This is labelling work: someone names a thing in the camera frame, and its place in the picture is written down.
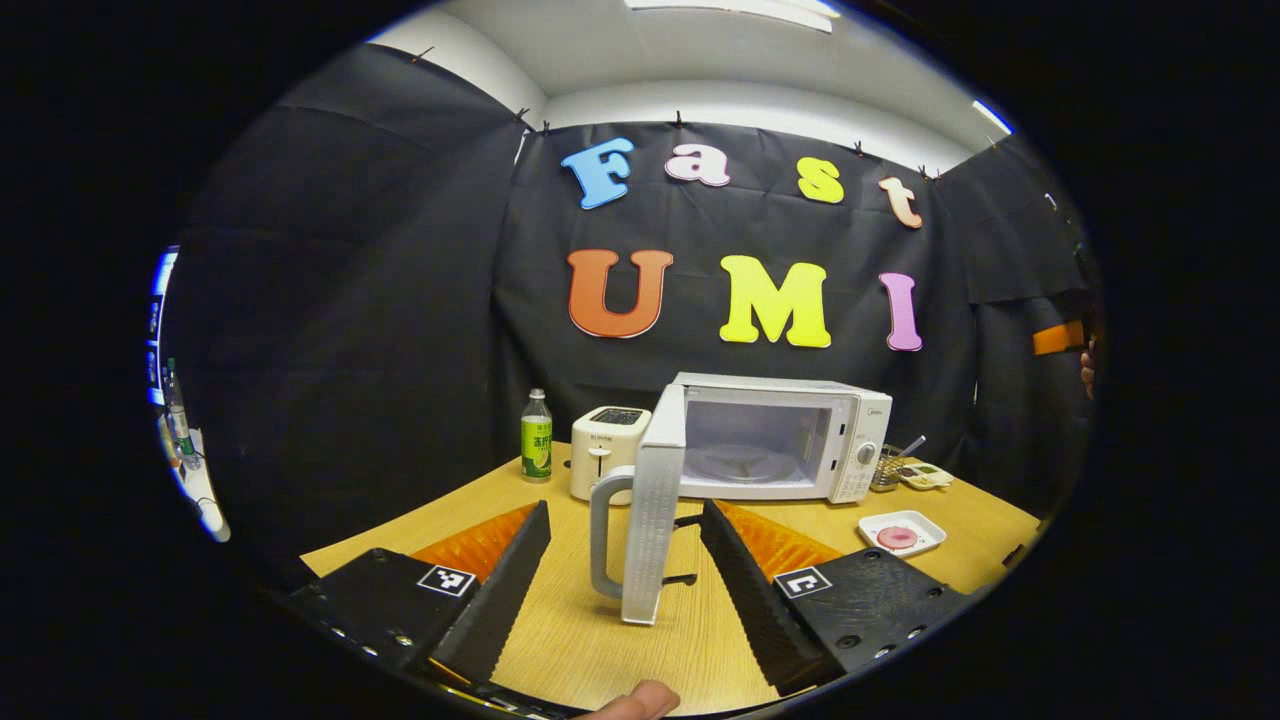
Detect green label drink bottle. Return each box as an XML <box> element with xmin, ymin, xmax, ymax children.
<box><xmin>520</xmin><ymin>388</ymin><xmax>554</xmax><ymax>485</ymax></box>

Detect black backdrop cloth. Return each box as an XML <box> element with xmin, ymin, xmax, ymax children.
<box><xmin>165</xmin><ymin>45</ymin><xmax>1103</xmax><ymax>579</ymax></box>

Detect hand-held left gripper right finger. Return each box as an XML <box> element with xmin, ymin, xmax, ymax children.
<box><xmin>698</xmin><ymin>498</ymin><xmax>979</xmax><ymax>699</ymax></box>

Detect slim clear bottle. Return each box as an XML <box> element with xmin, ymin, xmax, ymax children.
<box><xmin>164</xmin><ymin>357</ymin><xmax>198</xmax><ymax>471</ymax></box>

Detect white side table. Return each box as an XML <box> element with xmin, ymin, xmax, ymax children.
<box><xmin>158</xmin><ymin>415</ymin><xmax>233</xmax><ymax>544</ymax></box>

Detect white divided condiment dish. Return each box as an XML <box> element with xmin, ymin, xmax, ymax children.
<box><xmin>897</xmin><ymin>460</ymin><xmax>955</xmax><ymax>492</ymax></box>

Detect glass microwave turntable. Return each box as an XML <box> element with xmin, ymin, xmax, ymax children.
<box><xmin>697</xmin><ymin>443</ymin><xmax>797</xmax><ymax>484</ymax></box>

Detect white microwave oven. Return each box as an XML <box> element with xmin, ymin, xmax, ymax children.
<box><xmin>589</xmin><ymin>372</ymin><xmax>894</xmax><ymax>627</ymax></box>

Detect cream toaster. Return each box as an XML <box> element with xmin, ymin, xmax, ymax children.
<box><xmin>569</xmin><ymin>405</ymin><xmax>653</xmax><ymax>504</ymax></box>

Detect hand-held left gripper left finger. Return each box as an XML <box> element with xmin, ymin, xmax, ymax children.
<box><xmin>278</xmin><ymin>500</ymin><xmax>553</xmax><ymax>691</ymax></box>

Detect bright computer screen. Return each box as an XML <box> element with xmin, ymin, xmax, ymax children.
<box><xmin>148</xmin><ymin>248</ymin><xmax>182</xmax><ymax>407</ymax></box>

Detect white square plate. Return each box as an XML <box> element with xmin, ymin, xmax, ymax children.
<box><xmin>857</xmin><ymin>509</ymin><xmax>948</xmax><ymax>560</ymax></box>

